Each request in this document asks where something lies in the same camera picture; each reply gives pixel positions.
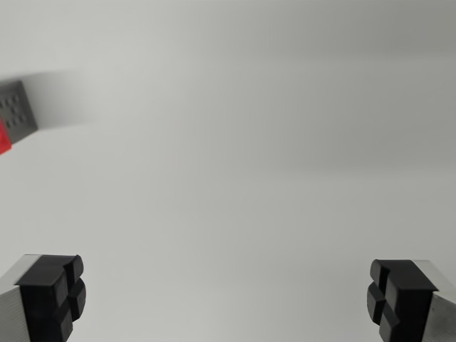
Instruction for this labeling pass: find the gripper left finger with black rubber pad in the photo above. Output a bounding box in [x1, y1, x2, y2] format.
[0, 254, 87, 342]

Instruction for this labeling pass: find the gripper right finger with black rubber pad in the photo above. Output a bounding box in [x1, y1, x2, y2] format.
[366, 259, 456, 342]

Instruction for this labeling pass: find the red soft infantino cube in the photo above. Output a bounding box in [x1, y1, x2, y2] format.
[0, 119, 13, 155]

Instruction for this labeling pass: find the grey soft embossed cube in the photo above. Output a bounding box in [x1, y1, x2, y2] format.
[0, 80, 39, 145]

